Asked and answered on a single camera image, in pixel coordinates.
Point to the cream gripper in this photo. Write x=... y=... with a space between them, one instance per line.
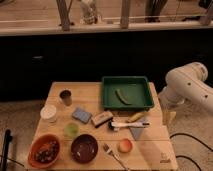
x=168 y=116

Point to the orange apple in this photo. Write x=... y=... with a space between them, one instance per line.
x=125 y=146

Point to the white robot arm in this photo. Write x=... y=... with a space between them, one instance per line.
x=185 y=82

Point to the green plastic cup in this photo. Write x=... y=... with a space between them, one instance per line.
x=71 y=130

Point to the dark metal cup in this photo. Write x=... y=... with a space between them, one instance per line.
x=66 y=98

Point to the white paper cup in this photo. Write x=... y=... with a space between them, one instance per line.
x=48 y=113

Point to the yellow banana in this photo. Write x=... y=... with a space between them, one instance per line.
x=135 y=117

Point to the blue cloth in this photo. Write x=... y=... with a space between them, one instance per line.
x=137 y=131

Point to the green plastic tray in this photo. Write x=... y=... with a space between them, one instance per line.
x=135 y=89

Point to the green pea pod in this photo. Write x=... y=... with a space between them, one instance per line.
x=121 y=97

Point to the silver fork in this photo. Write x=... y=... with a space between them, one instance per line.
x=110 y=152

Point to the blue sponge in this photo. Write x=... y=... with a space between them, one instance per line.
x=81 y=115

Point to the dark purple bowl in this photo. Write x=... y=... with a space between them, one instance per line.
x=84 y=148

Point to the orange bowl with food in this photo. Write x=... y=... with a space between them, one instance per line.
x=44 y=152

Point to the black stand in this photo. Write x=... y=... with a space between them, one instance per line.
x=7 y=139

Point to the wooden table post right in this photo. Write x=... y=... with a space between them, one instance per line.
x=125 y=12

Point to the wooden table post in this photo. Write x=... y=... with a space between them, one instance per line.
x=64 y=14
x=125 y=12

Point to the wooden table post left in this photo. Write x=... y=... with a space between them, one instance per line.
x=64 y=14

